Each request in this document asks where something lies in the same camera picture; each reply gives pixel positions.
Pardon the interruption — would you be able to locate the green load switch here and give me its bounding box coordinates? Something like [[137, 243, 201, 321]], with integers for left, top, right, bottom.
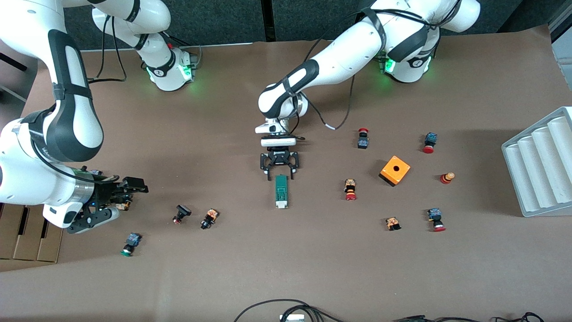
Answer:
[[274, 174, 289, 209]]

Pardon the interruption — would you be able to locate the black cable white connector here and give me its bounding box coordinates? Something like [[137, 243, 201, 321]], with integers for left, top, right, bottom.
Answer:
[[305, 11, 374, 131]]

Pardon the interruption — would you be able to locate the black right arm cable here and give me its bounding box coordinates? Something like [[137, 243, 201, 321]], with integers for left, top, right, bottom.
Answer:
[[87, 13, 129, 84]]

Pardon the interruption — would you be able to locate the brown paper table cover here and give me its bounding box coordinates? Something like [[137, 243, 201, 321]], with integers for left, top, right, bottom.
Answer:
[[0, 25, 572, 322]]

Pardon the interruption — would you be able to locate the grey slotted tray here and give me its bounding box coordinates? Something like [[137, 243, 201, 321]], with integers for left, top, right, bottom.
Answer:
[[501, 106, 572, 218]]

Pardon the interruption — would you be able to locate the grey equipment box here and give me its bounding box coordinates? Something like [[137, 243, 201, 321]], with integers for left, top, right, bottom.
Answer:
[[549, 9, 572, 74]]

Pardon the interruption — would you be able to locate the grey cabinet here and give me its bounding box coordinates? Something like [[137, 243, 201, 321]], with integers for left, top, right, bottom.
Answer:
[[0, 42, 38, 130]]

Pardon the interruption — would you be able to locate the brown cardboard box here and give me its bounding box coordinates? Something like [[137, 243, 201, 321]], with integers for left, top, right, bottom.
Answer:
[[0, 203, 63, 263]]

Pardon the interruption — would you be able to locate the black cable loop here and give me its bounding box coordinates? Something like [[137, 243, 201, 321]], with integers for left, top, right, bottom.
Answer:
[[233, 299, 313, 322]]

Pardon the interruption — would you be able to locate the black square button red block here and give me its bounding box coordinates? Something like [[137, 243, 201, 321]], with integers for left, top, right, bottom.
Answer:
[[172, 204, 192, 225]]

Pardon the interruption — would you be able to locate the orange button enclosure box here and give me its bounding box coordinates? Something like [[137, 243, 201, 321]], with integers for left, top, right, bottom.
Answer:
[[379, 155, 411, 187]]

